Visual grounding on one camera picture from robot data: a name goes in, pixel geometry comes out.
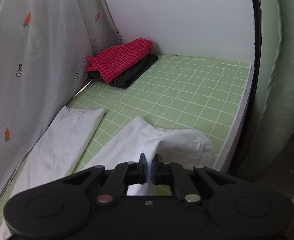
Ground green grid table cloth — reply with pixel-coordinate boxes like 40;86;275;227
0;55;251;223

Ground grey carrot print curtain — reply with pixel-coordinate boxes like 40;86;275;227
0;0;122;199

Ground green upholstered chair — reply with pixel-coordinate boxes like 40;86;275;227
241;0;294;180

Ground black folded garment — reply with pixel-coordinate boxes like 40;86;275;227
87;54;158;88

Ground red checked garment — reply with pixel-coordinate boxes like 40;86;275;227
85;38;154;84

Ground white trousers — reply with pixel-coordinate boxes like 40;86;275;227
0;105;216;240

